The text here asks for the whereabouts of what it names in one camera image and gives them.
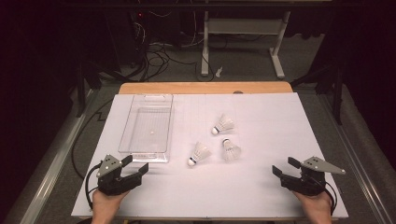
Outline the clear plastic tray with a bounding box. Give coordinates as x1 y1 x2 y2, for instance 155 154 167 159
118 93 174 163

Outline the white metal desk frame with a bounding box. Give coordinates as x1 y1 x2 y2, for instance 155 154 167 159
200 10 292 79

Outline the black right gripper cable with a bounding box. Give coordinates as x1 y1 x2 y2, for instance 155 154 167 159
322 181 339 217

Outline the black metal stand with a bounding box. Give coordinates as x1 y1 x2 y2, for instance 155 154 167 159
75 60 105 119
290 62 346 126

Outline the aluminium floor rail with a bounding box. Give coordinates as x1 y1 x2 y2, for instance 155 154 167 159
18 89 101 224
317 92 396 224

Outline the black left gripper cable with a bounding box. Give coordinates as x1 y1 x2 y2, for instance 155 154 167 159
85 162 104 210

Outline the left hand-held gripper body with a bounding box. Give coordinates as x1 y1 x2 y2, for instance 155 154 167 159
96 154 144 196

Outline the person's right hand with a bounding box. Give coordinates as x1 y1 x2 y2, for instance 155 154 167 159
292 189 332 224

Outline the long black floor cable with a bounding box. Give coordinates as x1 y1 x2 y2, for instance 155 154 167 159
70 98 115 180

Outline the black computer tower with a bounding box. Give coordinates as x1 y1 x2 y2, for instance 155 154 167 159
105 10 151 67

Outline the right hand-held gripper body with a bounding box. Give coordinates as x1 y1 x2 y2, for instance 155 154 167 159
279 156 347 197

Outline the person's left hand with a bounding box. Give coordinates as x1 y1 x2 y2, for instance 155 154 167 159
92 189 130 224

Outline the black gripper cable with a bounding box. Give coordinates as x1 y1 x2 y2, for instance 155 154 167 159
85 162 104 210
322 181 339 217

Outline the white shuttlecock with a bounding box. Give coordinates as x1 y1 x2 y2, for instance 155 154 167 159
221 138 242 163
187 142 213 167
211 114 235 135

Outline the tangle of black floor cables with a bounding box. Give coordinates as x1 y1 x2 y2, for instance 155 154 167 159
130 41 200 82

